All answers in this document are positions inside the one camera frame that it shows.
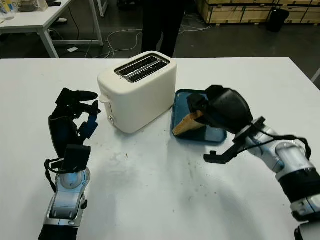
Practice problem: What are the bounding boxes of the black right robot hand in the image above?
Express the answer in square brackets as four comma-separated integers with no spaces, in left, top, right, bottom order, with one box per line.
[186,84,254,135]

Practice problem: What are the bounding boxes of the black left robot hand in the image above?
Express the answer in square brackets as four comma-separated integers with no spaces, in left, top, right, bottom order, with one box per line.
[47,87,102,161]

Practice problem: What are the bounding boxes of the brown slice of bread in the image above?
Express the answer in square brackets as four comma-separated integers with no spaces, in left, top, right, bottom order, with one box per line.
[172,110,205,137]

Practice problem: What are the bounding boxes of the blue plastic tray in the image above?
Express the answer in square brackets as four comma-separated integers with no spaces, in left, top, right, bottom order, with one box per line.
[170,88,229,144]

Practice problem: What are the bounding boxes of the cream white two-slot toaster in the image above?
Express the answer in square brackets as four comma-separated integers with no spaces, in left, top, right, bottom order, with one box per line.
[96,50,178,134]

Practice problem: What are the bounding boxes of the stacked wooden crates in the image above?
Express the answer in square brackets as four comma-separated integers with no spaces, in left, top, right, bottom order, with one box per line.
[194,0,320,27]

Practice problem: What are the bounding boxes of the black waste bin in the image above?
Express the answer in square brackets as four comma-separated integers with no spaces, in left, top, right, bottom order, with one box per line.
[265,7,291,33]

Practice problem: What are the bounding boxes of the person in dark clothes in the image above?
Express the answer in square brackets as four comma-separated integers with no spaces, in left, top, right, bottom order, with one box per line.
[141,0,186,59]

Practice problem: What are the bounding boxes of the white desk with metal legs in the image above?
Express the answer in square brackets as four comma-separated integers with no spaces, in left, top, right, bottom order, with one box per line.
[0,0,104,60]

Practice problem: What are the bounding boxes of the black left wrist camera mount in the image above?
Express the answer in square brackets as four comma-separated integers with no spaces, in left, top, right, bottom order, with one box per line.
[60,144,92,174]

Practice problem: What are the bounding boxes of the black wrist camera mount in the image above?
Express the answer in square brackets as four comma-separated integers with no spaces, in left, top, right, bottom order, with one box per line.
[60,144,92,174]
[203,116,266,165]

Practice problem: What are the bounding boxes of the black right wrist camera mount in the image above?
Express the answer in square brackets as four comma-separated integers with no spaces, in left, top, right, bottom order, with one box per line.
[203,116,266,165]

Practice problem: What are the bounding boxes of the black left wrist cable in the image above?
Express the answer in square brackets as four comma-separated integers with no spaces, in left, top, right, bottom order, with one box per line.
[44,157,66,194]

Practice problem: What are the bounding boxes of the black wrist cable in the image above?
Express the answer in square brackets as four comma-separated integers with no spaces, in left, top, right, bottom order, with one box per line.
[239,124,313,161]
[44,157,66,194]

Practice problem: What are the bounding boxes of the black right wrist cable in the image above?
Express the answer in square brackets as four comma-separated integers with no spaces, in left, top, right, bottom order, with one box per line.
[239,124,313,161]

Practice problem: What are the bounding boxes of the white cable on floor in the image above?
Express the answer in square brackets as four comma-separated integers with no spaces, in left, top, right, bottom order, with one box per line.
[101,24,144,59]

